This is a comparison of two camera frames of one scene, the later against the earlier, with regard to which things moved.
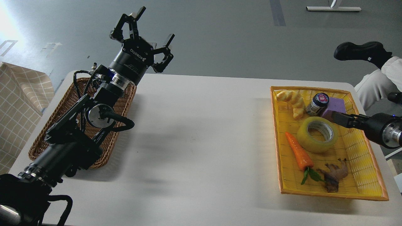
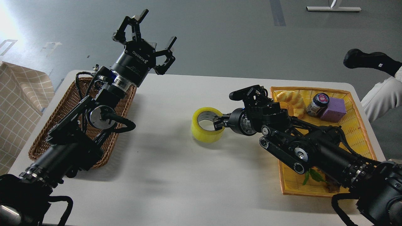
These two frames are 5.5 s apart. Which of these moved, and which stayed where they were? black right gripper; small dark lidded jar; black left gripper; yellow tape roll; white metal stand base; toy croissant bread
Moved: black right gripper; yellow tape roll
Stayed: black left gripper; white metal stand base; small dark lidded jar; toy croissant bread
